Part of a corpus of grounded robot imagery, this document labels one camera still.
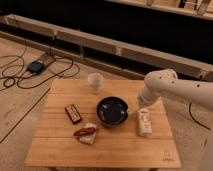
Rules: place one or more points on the blue power adapter box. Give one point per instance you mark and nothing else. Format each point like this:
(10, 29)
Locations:
(35, 67)

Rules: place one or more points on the translucent plastic cup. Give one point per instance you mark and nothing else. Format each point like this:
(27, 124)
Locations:
(95, 81)

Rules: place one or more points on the wooden table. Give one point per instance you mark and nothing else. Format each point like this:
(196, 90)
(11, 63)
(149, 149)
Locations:
(54, 143)

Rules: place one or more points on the dark ceramic bowl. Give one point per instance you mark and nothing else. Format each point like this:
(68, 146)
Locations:
(112, 111)

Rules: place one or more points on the dark rectangular snack box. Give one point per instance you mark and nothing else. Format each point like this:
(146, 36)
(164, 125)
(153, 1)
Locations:
(73, 113)

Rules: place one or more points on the red sausage on bread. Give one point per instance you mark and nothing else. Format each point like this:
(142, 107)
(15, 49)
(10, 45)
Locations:
(86, 134)

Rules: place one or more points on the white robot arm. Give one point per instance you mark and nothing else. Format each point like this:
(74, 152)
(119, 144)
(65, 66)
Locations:
(197, 92)

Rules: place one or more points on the long wooden rail frame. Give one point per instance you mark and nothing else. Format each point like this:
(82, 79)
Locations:
(133, 52)

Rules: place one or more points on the white plastic bottle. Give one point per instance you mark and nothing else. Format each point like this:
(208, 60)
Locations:
(145, 127)

